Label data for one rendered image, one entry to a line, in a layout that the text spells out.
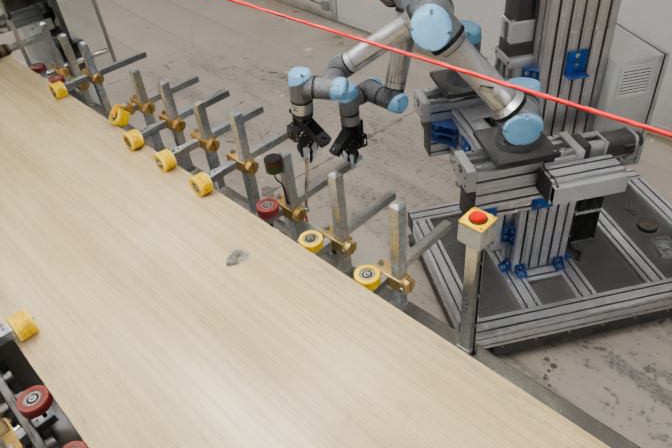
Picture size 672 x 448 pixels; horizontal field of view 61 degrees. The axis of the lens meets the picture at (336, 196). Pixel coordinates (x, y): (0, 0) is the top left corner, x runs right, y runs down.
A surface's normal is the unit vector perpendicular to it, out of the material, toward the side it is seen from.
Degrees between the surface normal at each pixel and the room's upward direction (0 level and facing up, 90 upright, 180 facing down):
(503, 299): 0
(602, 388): 0
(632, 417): 0
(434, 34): 84
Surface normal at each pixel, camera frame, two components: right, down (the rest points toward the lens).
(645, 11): -0.75, 0.46
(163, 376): -0.09, -0.78
